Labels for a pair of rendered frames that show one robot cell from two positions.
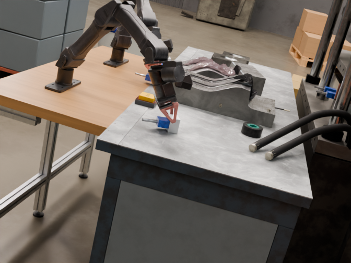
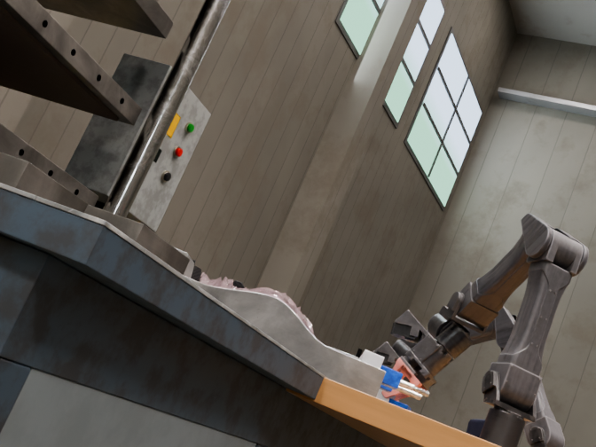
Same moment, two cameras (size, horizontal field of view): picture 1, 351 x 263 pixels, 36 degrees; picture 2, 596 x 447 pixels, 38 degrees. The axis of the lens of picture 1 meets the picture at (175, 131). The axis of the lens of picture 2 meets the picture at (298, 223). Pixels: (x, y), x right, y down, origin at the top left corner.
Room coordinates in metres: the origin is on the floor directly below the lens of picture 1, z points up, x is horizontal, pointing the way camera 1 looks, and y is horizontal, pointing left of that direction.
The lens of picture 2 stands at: (4.17, 0.38, 0.71)
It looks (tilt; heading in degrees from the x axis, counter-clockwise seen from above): 12 degrees up; 198
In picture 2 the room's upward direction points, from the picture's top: 23 degrees clockwise
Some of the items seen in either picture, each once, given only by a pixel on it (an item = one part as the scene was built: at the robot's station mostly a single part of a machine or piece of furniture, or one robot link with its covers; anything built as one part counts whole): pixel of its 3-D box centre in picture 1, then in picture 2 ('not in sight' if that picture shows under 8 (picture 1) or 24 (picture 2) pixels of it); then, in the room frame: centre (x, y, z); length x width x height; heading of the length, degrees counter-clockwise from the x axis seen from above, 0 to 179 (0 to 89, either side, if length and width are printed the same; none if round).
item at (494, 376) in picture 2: (121, 43); (509, 396); (2.64, 0.37, 0.90); 0.09 x 0.06 x 0.06; 121
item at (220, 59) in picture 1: (227, 64); (98, 244); (3.11, -0.21, 0.84); 0.20 x 0.15 x 0.07; 85
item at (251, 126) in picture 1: (252, 130); not in sight; (2.01, -0.29, 0.82); 0.08 x 0.08 x 0.04
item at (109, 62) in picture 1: (117, 55); (500, 434); (2.65, 0.37, 0.84); 0.20 x 0.07 x 0.08; 170
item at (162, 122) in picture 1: (160, 121); not in sight; (1.81, 0.06, 0.83); 0.13 x 0.05 x 0.05; 107
